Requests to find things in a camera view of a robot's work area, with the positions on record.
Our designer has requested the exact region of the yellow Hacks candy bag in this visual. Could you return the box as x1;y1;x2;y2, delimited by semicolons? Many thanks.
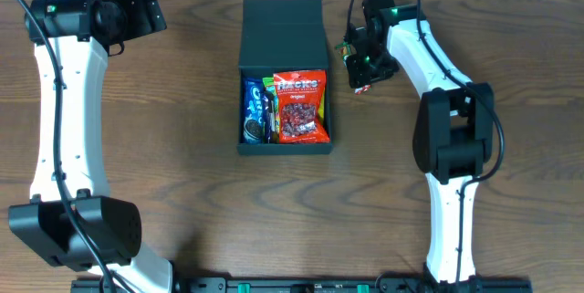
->
317;92;326;123

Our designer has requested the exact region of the green red KitKat bar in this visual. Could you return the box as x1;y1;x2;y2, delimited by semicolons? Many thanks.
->
335;42;371;95

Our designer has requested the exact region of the blue Oreo pack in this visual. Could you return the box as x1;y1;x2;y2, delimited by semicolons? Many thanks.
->
243;78;265;144

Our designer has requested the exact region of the red Hacks candy bag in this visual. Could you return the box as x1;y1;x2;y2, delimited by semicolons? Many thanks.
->
273;69;330;144

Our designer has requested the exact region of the black box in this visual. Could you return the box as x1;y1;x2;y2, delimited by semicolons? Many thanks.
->
236;0;333;155

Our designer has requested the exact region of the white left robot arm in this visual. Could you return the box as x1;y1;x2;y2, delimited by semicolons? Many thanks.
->
8;0;174;292

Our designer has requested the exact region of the Haribo gummy bag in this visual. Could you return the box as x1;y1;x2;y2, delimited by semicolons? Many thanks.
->
262;77;280;133

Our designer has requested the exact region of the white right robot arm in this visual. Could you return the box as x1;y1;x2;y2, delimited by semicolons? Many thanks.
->
341;0;494;289

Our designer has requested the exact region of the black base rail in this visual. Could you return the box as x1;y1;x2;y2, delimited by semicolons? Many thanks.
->
70;276;534;293

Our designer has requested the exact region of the dark blue candy bar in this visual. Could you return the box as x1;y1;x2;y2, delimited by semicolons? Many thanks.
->
264;91;277;143

